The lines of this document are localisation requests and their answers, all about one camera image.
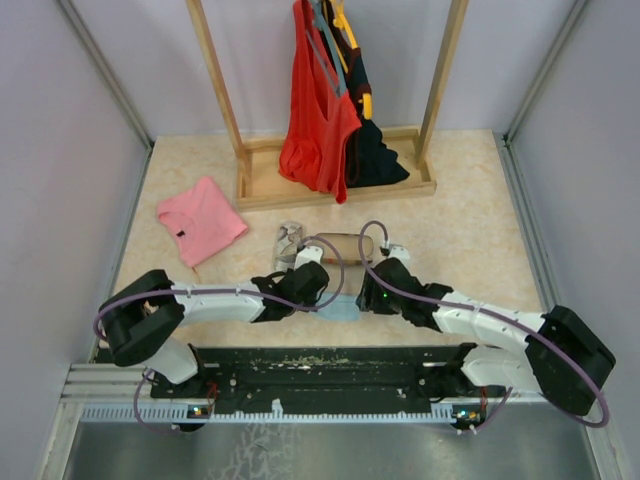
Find red tank top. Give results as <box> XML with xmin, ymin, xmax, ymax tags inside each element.
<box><xmin>279</xmin><ymin>1</ymin><xmax>361</xmax><ymax>204</ymax></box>

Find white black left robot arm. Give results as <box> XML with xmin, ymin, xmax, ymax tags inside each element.
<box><xmin>96</xmin><ymin>261</ymin><xmax>329</xmax><ymax>397</ymax></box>

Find yellow clothes hanger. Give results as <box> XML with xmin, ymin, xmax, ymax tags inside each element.
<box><xmin>323</xmin><ymin>1</ymin><xmax>373</xmax><ymax>120</ymax></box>

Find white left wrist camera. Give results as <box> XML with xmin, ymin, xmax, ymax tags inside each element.
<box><xmin>294</xmin><ymin>245</ymin><xmax>323</xmax><ymax>270</ymax></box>

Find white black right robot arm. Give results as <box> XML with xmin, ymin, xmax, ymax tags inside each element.
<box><xmin>357</xmin><ymin>257</ymin><xmax>616</xmax><ymax>417</ymax></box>

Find wooden clothes rack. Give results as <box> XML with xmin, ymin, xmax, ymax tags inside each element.
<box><xmin>187</xmin><ymin>1</ymin><xmax>468</xmax><ymax>211</ymax></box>

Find grey clothes hanger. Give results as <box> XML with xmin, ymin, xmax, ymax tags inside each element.
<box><xmin>302</xmin><ymin>1</ymin><xmax>347</xmax><ymax>98</ymax></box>

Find brown plaid glasses case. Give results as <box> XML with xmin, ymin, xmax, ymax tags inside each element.
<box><xmin>311</xmin><ymin>232</ymin><xmax>374</xmax><ymax>266</ymax></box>

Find pink folded t-shirt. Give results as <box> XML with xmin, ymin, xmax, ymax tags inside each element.
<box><xmin>156</xmin><ymin>176</ymin><xmax>248</xmax><ymax>268</ymax></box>

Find yellow sunglasses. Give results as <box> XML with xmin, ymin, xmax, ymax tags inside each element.
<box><xmin>191</xmin><ymin>268</ymin><xmax>202</xmax><ymax>283</ymax></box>

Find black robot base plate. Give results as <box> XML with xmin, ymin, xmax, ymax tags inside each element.
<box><xmin>149</xmin><ymin>344</ymin><xmax>506</xmax><ymax>415</ymax></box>

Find dark navy garment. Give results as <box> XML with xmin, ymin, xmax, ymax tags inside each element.
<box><xmin>344</xmin><ymin>29</ymin><xmax>411</xmax><ymax>189</ymax></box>

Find small light blue cloth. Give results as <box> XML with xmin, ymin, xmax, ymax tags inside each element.
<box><xmin>314</xmin><ymin>294</ymin><xmax>361</xmax><ymax>323</ymax></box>

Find map print glasses case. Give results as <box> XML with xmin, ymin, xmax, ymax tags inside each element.
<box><xmin>272</xmin><ymin>221</ymin><xmax>305</xmax><ymax>271</ymax></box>

